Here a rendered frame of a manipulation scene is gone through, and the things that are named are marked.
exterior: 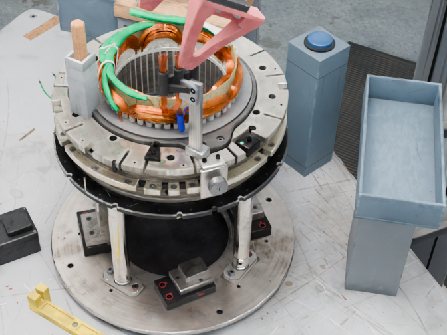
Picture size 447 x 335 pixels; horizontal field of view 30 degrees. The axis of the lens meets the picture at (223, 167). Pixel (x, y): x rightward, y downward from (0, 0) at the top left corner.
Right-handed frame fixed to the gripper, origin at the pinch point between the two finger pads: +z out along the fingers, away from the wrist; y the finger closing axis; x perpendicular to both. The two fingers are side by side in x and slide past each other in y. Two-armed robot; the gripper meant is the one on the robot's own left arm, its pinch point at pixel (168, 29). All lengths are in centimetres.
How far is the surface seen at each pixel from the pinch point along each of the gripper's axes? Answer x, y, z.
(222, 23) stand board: 37, -40, 15
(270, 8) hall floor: 165, -183, 64
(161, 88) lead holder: 11.8, -12.6, 13.2
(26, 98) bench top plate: 27, -69, 53
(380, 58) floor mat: 183, -138, 53
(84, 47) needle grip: 7.3, -24.3, 16.5
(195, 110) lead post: 16.5, -11.1, 14.2
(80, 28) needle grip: 5.7, -24.3, 14.1
